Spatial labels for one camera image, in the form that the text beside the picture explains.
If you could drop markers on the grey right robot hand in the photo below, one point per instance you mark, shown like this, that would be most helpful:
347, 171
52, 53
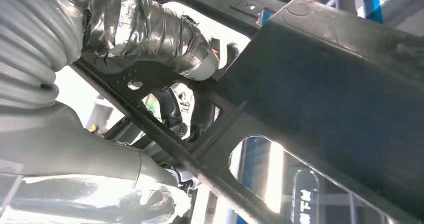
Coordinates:
66, 142

